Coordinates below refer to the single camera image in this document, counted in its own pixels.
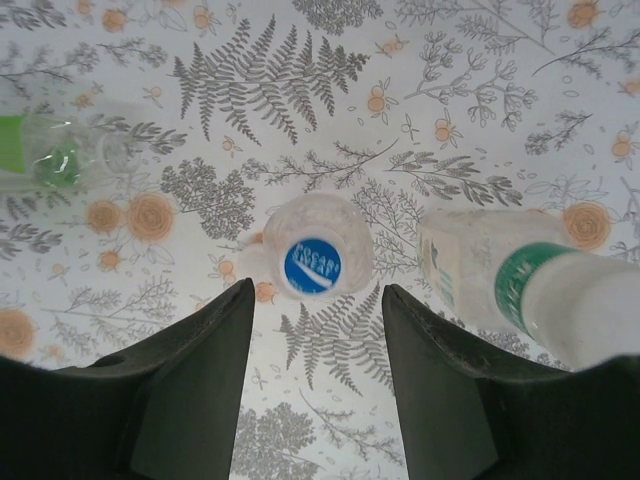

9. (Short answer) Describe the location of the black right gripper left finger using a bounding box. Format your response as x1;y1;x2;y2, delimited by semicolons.
0;277;257;480

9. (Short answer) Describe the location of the clear bottle light green label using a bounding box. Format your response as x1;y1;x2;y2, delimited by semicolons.
0;112;139;196

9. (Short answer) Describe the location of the blue bottle cap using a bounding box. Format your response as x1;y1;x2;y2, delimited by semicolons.
281;226;345;297

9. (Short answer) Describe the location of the clear unlabelled plastic bottle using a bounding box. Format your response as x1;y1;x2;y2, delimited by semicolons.
261;192;375;302

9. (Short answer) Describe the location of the clear bottle dark green label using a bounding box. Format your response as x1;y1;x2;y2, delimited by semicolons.
415;207;640;374

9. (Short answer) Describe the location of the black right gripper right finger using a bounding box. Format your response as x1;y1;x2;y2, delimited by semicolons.
381;282;640;480

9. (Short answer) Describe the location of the floral patterned table mat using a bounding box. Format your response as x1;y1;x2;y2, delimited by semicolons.
0;0;640;480

